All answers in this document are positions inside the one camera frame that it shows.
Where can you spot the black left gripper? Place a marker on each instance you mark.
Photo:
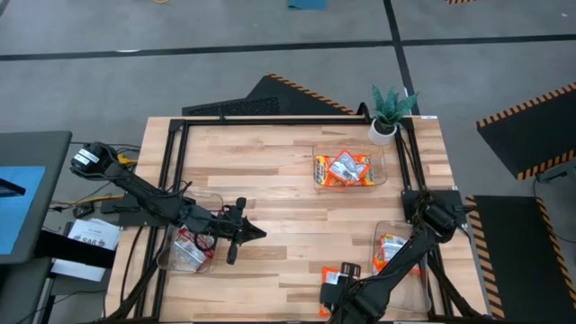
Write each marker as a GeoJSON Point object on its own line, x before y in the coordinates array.
{"type": "Point", "coordinates": [231, 225]}

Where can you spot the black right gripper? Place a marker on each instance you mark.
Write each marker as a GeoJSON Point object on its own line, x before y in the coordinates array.
{"type": "Point", "coordinates": [342, 283]}

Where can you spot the dark red Maruchan noodle packet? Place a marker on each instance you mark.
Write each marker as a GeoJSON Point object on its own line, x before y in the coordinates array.
{"type": "Point", "coordinates": [204, 248]}

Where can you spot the clear plastic bin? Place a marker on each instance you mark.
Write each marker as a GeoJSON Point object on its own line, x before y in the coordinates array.
{"type": "Point", "coordinates": [378, 153]}
{"type": "Point", "coordinates": [211, 200]}
{"type": "Point", "coordinates": [418, 288]}

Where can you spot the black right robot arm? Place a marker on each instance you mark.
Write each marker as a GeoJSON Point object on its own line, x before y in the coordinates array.
{"type": "Point", "coordinates": [405, 261]}

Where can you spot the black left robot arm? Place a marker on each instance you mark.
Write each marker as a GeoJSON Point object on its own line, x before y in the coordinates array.
{"type": "Point", "coordinates": [148, 198]}

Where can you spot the white printed paper sheet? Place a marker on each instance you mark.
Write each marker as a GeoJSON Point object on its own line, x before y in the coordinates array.
{"type": "Point", "coordinates": [94, 234]}

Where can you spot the artificial plant in white pot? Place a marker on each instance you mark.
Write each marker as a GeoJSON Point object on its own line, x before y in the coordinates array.
{"type": "Point", "coordinates": [387, 112]}

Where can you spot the blue sheet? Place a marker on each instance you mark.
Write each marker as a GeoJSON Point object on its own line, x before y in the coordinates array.
{"type": "Point", "coordinates": [18, 216]}

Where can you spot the grey desk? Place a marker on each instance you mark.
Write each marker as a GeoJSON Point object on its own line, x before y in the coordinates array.
{"type": "Point", "coordinates": [31, 148]}

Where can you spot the blue floor item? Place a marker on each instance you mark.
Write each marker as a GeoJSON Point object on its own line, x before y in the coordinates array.
{"type": "Point", "coordinates": [307, 4]}

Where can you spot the black floor device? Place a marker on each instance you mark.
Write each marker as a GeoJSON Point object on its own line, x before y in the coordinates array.
{"type": "Point", "coordinates": [553, 174]}

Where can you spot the black tablet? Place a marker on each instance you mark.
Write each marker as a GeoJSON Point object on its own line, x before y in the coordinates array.
{"type": "Point", "coordinates": [9, 188]}

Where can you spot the hazard striped mat corner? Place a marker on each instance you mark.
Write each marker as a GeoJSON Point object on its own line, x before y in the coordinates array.
{"type": "Point", "coordinates": [459, 1]}

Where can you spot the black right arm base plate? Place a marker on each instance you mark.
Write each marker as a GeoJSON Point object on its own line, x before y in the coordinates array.
{"type": "Point", "coordinates": [409, 202]}

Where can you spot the black metal table frame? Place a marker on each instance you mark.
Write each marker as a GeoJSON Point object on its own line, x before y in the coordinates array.
{"type": "Point", "coordinates": [270, 121]}

